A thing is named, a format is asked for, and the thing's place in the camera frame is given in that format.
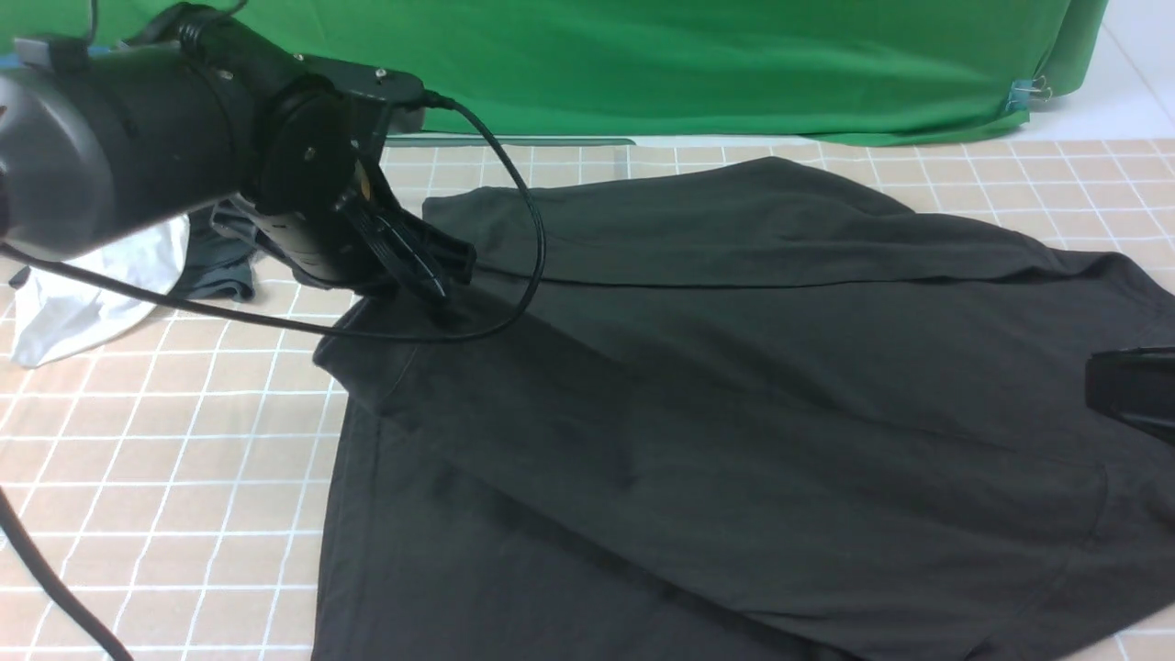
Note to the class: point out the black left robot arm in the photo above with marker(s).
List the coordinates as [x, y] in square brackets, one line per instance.
[198, 109]

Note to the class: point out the white crumpled garment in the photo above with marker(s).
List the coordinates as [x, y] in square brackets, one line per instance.
[56, 317]

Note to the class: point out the metal binder clip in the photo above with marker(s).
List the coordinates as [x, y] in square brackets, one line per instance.
[1027, 93]

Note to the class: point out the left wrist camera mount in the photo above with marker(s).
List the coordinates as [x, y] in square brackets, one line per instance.
[386, 102]

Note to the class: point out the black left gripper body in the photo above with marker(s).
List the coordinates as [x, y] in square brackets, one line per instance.
[303, 187]

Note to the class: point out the beige grid tablecloth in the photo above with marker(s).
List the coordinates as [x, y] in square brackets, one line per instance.
[177, 477]

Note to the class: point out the dark gray crumpled garment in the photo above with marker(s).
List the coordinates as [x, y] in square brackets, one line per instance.
[219, 257]

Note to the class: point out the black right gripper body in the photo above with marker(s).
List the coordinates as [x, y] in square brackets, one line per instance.
[1135, 387]

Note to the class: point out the dark gray long-sleeved shirt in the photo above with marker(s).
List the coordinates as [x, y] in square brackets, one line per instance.
[755, 413]

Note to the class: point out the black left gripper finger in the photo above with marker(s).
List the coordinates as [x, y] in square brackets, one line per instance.
[403, 258]
[458, 258]

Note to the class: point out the green backdrop cloth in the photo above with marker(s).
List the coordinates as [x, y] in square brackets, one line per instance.
[863, 73]

